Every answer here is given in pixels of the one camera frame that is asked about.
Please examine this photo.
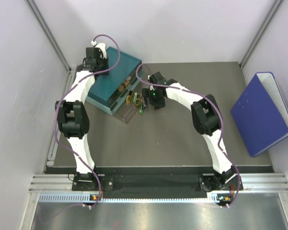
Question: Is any aluminium frame rail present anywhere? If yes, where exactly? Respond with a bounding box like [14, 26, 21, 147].
[29, 173, 288, 204]

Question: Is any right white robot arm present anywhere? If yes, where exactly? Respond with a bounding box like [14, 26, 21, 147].
[77, 45, 242, 192]

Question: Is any green lipstick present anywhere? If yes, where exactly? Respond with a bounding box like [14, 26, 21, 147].
[139, 103, 144, 115]
[132, 92, 138, 104]

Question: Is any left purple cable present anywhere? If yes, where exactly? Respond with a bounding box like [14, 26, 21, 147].
[53, 34, 122, 208]

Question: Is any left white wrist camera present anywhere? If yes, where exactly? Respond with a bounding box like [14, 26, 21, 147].
[91, 40, 108, 59]

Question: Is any foundation bottle black cap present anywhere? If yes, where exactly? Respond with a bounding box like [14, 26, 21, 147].
[118, 84, 126, 92]

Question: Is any orange cream tube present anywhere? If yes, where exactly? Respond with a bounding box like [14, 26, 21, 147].
[123, 80, 131, 88]

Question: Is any teal drawer organizer box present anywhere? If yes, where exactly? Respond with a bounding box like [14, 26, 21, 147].
[86, 51, 142, 115]

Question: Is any blue ring binder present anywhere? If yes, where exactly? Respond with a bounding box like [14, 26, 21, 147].
[230, 72, 288, 157]

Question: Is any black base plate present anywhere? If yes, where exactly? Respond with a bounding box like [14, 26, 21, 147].
[71, 173, 244, 199]

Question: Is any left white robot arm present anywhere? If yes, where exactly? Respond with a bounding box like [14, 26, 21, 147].
[55, 44, 142, 191]

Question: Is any gold black lipstick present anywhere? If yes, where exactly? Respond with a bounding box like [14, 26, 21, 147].
[135, 94, 141, 106]

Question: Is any clear drawer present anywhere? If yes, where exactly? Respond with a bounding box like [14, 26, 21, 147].
[111, 73, 139, 97]
[111, 90, 142, 124]

